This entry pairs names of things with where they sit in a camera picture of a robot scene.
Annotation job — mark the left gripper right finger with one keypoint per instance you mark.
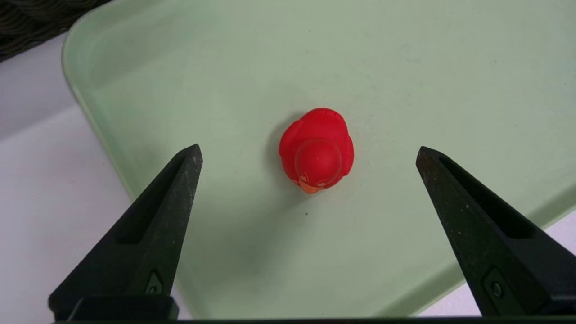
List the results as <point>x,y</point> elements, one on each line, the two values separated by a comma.
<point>486,256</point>

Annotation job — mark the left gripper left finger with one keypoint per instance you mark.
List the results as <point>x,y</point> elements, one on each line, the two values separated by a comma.
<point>135,270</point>

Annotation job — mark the dark brown wicker basket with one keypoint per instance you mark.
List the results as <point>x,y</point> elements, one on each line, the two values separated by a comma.
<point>27,27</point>

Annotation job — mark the light green plastic tray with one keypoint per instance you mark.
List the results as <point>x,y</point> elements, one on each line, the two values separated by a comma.
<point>405,90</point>

